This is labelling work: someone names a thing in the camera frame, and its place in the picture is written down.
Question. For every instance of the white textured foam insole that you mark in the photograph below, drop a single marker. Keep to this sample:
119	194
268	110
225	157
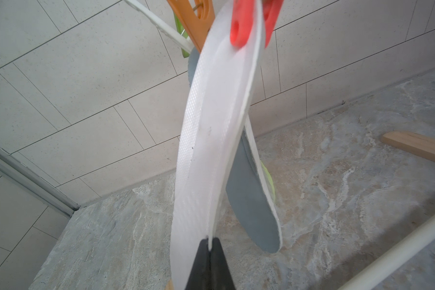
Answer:
217	107

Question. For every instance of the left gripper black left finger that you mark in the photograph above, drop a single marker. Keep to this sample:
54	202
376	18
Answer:
200	275

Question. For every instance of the grey blue insole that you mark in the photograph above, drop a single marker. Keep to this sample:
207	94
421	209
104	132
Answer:
249	190

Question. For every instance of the green clip hanger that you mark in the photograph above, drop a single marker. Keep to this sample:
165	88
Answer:
194	21

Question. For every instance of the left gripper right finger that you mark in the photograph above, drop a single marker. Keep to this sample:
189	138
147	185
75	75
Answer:
221	278

